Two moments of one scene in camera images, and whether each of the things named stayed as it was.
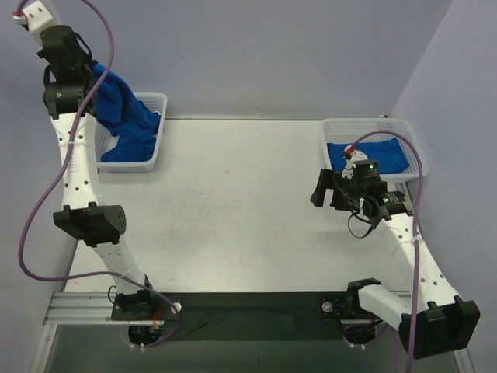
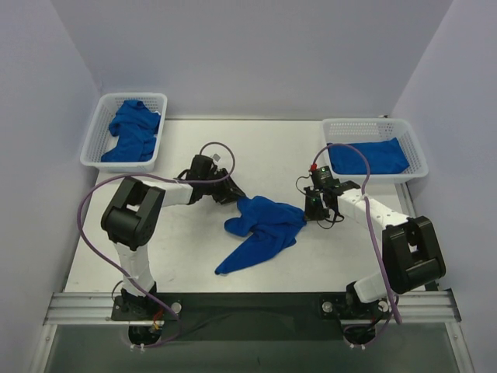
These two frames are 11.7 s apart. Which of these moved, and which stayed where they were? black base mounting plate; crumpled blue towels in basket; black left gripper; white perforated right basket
Moved: black left gripper
Stayed: black base mounting plate; white perforated right basket; crumpled blue towels in basket
